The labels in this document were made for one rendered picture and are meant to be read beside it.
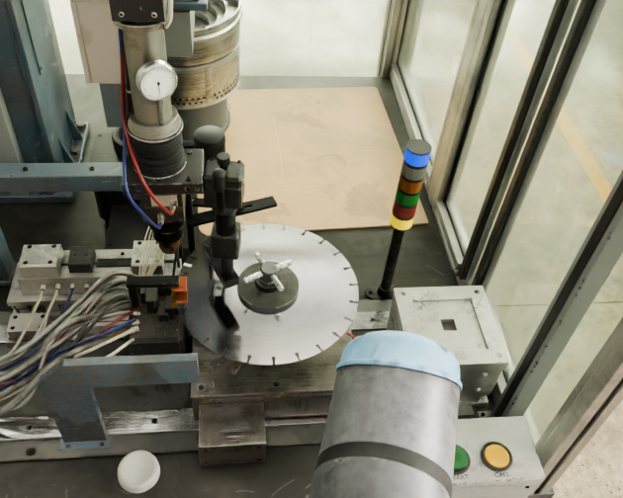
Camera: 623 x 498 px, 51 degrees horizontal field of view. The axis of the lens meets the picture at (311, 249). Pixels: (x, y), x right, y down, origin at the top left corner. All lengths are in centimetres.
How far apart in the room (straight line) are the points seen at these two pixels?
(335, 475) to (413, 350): 13
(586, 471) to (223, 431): 138
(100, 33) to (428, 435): 64
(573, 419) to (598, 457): 123
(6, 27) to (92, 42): 57
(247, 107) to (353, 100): 32
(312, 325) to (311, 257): 16
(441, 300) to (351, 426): 76
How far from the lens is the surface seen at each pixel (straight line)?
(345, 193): 169
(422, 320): 125
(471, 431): 115
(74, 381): 111
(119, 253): 140
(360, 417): 56
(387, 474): 54
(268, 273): 115
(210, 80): 167
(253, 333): 113
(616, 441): 239
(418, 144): 120
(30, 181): 133
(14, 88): 157
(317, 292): 119
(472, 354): 123
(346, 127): 190
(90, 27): 93
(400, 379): 58
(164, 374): 108
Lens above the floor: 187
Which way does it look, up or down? 47 degrees down
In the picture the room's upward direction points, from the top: 6 degrees clockwise
